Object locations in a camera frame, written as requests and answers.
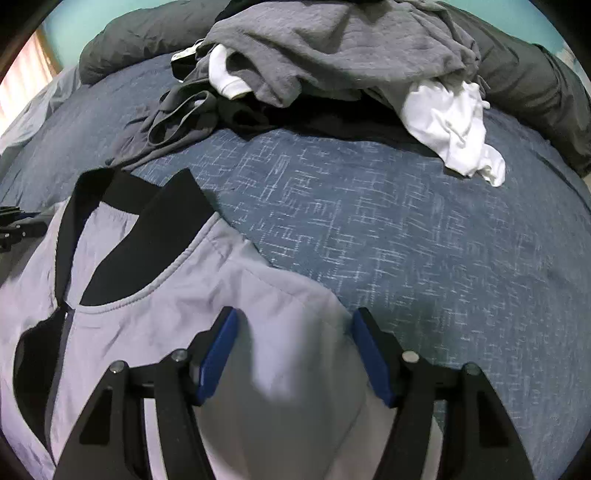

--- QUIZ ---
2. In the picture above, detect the white garment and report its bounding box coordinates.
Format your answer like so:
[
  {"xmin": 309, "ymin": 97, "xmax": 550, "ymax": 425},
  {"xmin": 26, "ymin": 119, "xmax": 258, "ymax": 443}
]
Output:
[{"xmin": 399, "ymin": 80, "xmax": 506, "ymax": 187}]

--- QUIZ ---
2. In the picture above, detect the light grey blanket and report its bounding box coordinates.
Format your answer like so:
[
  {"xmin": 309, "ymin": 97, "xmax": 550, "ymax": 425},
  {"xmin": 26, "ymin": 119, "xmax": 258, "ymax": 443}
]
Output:
[{"xmin": 1, "ymin": 65, "xmax": 81, "ymax": 161}]

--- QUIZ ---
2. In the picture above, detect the dark grey rolled duvet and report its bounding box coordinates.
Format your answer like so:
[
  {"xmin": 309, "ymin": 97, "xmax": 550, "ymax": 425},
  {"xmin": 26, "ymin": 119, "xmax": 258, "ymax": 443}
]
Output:
[{"xmin": 79, "ymin": 1, "xmax": 590, "ymax": 176}]

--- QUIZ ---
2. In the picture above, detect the blue patterned bed sheet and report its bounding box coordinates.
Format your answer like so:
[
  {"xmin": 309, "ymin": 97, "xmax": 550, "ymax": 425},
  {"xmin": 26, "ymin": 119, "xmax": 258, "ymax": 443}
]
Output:
[{"xmin": 1, "ymin": 57, "xmax": 590, "ymax": 479}]

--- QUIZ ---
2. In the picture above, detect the grey black zip jacket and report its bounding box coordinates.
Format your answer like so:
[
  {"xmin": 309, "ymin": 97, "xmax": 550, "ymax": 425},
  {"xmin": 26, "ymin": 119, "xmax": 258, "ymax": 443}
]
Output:
[{"xmin": 1, "ymin": 169, "xmax": 394, "ymax": 479}]

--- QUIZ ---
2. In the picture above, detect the dark grey garment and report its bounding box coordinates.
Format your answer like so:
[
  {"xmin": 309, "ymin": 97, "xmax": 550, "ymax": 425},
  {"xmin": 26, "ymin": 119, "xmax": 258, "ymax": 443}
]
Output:
[{"xmin": 108, "ymin": 1, "xmax": 480, "ymax": 169}]

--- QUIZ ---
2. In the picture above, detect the pink window curtain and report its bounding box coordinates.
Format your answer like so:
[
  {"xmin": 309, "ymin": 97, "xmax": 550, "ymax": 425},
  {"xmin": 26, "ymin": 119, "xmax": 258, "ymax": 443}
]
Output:
[{"xmin": 0, "ymin": 27, "xmax": 62, "ymax": 133}]

